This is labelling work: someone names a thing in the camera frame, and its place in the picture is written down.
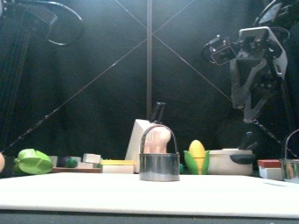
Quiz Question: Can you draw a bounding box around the black utensil in pot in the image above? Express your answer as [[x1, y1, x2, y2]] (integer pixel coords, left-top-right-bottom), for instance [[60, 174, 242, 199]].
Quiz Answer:
[[237, 131, 258, 151]]

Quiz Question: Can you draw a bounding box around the red and white block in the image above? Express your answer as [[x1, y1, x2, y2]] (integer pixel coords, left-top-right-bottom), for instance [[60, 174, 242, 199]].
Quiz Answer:
[[256, 158, 284, 181]]

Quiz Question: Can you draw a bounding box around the white toy pot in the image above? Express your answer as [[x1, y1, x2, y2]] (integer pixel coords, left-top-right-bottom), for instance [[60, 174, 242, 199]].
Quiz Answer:
[[206, 148, 257, 177]]

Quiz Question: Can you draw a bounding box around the yellow toy corn cob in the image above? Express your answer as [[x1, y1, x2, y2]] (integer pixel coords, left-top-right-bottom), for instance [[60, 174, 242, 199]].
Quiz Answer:
[[181, 139, 210, 176]]

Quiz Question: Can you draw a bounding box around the pink egg-shaped object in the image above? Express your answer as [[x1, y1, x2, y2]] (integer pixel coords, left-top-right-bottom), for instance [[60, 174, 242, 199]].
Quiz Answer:
[[144, 126, 173, 154]]

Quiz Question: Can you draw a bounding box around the white knife block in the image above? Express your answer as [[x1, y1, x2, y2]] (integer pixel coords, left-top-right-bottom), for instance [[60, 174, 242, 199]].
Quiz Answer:
[[124, 118, 164, 173]]

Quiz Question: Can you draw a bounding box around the white board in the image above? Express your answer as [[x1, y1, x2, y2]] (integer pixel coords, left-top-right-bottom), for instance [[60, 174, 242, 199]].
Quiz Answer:
[[0, 171, 299, 219]]

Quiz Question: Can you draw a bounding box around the yellow and white block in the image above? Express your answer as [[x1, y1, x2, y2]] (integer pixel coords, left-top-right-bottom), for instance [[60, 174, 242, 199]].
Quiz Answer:
[[98, 158, 136, 175]]

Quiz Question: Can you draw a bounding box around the white toy cube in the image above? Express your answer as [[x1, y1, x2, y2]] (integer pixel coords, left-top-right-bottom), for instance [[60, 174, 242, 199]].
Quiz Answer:
[[81, 153, 102, 165]]

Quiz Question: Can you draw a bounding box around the green toy ball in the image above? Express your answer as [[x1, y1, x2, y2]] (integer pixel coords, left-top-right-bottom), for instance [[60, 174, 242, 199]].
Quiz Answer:
[[64, 157, 80, 169]]

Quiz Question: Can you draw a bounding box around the brown wooden tray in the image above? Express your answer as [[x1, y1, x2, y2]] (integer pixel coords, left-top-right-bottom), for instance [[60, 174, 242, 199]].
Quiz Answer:
[[50, 166, 102, 174]]

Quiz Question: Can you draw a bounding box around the purple toy ball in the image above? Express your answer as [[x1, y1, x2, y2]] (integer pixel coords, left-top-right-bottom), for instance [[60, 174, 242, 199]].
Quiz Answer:
[[57, 155, 70, 168]]

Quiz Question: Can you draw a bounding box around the green toy cabbage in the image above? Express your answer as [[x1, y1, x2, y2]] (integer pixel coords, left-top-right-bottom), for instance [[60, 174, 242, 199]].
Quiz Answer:
[[12, 148, 54, 176]]

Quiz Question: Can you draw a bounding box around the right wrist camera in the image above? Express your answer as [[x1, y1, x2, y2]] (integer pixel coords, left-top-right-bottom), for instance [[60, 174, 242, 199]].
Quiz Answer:
[[200, 34, 238, 67]]

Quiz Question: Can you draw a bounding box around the black knife handle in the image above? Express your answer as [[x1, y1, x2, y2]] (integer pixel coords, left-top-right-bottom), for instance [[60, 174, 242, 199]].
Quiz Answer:
[[156, 101, 166, 124], [149, 101, 162, 123]]

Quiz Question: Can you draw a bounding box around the grey vertical frame pole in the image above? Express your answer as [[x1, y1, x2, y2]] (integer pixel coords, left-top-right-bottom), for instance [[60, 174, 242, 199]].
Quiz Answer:
[[145, 0, 153, 119]]

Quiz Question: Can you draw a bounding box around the metal bucket with handle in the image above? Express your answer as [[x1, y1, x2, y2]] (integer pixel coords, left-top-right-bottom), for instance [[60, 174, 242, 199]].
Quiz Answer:
[[137, 123, 181, 182]]

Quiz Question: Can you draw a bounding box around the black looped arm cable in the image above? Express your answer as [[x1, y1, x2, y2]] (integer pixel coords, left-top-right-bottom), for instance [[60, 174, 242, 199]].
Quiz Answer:
[[22, 0, 85, 46]]

